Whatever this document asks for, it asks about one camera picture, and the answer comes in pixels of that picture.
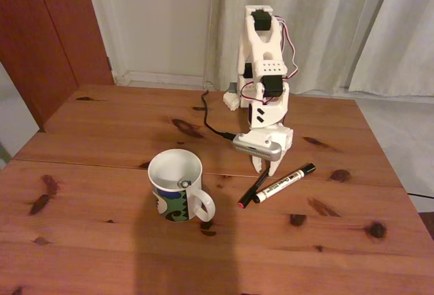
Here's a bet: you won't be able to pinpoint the white whiteboard marker black cap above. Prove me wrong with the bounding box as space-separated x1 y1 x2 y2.
252 162 317 205

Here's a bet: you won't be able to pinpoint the black pen red caps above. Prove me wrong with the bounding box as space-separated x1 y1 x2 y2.
237 169 271 209

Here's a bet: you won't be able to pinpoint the white mug green blue pattern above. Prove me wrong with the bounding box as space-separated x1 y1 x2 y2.
147 149 216 223

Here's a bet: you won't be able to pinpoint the wide white curtain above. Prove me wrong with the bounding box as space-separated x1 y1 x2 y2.
203 0 396 96

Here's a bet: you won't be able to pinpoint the narrow white curtain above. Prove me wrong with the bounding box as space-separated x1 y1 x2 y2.
349 0 434 98

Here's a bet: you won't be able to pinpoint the brown wooden door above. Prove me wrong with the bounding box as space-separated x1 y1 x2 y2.
0 0 115 133

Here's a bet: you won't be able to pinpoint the silver camera box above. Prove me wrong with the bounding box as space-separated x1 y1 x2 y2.
232 133 283 161

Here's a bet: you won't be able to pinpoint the black camera cable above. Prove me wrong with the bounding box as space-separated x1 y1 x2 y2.
201 90 237 140

